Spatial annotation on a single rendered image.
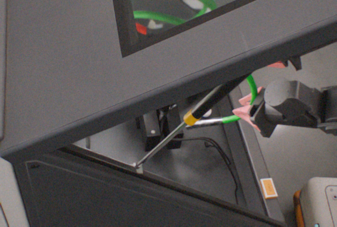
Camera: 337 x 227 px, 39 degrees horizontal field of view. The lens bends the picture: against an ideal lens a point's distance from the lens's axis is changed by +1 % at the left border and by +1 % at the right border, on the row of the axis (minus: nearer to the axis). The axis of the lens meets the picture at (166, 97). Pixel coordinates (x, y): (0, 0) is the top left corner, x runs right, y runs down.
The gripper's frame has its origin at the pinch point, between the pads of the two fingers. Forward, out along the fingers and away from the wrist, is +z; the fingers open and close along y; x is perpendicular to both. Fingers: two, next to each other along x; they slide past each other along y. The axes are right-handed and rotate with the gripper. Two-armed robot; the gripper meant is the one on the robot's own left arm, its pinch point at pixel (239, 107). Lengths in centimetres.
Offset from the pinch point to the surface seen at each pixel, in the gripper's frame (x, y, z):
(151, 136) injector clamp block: 2.5, 9.7, 26.8
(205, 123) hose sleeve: 0.6, 5.0, 8.1
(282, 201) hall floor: 112, -31, 69
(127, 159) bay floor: 9.2, 14.9, 40.3
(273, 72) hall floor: 99, -102, 106
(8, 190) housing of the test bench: -32, 43, -3
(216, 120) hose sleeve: 0.8, 3.5, 5.4
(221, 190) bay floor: 28.9, 7.7, 21.5
